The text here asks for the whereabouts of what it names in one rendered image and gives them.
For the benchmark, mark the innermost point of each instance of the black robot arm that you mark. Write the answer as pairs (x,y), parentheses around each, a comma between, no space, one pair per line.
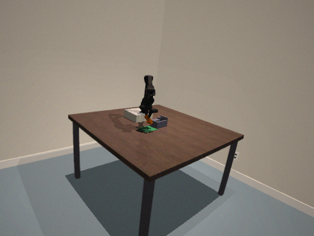
(149,93)

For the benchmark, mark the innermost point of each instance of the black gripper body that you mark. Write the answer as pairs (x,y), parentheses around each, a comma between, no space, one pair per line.
(150,108)

